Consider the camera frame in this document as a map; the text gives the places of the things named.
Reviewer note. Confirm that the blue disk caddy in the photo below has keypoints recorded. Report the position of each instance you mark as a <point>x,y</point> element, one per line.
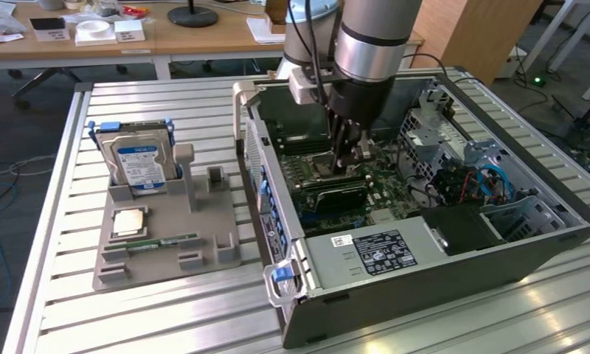
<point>111,128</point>

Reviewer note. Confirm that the blue case latch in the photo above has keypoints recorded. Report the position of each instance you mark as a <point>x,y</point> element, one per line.
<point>281,274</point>

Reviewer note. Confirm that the hard disk blue label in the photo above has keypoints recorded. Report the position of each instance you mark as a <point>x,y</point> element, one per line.
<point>137,162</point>

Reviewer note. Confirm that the green RAM stick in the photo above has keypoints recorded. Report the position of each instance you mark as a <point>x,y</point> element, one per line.
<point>152,241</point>

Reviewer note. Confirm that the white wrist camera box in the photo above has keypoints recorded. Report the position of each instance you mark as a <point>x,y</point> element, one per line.
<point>305,90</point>

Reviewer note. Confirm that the small silver heat sink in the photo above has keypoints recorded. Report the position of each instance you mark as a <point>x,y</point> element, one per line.
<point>381,217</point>

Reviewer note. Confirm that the plain white box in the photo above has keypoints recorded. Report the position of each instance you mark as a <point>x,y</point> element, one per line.
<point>128,31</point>

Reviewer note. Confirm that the white metal table frame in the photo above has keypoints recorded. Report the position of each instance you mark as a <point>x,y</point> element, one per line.
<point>558,35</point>

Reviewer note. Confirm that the silver CPU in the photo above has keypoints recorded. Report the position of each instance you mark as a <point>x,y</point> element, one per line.
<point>129,221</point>

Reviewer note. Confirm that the white box black top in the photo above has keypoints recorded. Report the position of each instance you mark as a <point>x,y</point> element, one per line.
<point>49,27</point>

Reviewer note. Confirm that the open dark PC case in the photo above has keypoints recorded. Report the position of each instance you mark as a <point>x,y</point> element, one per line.
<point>423,295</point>

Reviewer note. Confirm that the slotted metal disk bay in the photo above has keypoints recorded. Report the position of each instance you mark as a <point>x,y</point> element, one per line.
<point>521,217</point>

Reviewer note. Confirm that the wooden cabinet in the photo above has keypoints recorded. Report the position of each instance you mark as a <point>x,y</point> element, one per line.
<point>472,37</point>

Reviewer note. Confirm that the black round lamp base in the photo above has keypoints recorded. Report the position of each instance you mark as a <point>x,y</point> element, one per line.
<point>192,16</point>

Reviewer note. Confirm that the clear plastic bag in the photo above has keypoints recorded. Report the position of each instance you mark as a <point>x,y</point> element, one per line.
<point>0,16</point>

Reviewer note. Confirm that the white paper card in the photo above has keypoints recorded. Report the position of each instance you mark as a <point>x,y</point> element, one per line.
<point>4,37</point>

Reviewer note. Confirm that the grey power supply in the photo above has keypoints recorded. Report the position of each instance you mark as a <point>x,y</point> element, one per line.
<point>335,265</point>

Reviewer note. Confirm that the small red item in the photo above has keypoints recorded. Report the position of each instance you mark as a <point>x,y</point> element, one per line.
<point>136,13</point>

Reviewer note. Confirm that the green motherboard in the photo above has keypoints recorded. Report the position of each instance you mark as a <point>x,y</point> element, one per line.
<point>384,199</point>

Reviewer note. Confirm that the black plastic duct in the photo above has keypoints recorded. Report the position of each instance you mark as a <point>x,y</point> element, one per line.
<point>463,228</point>

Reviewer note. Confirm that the grey cup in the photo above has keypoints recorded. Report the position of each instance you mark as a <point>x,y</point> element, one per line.
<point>51,4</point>

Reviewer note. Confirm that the CPU socket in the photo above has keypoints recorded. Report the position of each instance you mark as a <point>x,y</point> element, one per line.
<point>320,164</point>

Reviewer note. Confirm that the brown cardboard box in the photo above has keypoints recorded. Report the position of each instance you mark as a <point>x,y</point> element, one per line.
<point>275,11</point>

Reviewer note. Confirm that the green graphics card black cover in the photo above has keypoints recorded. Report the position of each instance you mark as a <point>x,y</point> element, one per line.
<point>341,199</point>

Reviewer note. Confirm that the grey parts rack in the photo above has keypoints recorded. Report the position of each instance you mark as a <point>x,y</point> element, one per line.
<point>177,258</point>

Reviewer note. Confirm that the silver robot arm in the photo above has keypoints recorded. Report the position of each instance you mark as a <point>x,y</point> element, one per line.
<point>369,48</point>

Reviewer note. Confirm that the light wooden desk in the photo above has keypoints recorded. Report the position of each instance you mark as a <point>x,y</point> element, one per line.
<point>29,48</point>
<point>201,40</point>

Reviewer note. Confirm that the silver socket cover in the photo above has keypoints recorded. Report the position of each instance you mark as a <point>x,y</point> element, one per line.
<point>365,147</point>

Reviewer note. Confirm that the white paper stack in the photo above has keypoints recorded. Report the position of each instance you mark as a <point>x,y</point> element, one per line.
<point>263,31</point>

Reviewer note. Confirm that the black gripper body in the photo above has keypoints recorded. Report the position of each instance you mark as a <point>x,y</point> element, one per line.
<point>359,99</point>

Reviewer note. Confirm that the perforated metal disk bay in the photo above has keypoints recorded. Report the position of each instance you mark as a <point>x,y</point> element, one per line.
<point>423,147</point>

